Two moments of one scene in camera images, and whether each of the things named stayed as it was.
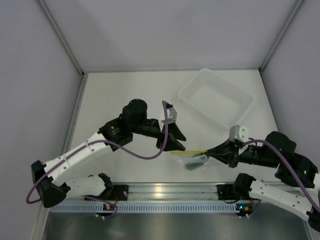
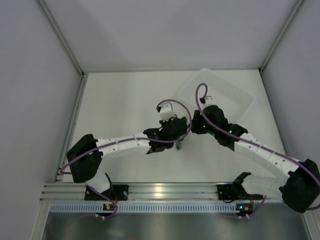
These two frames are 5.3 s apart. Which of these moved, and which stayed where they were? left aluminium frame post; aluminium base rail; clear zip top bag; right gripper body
Moved: clear zip top bag; right gripper body
Stayed: left aluminium frame post; aluminium base rail
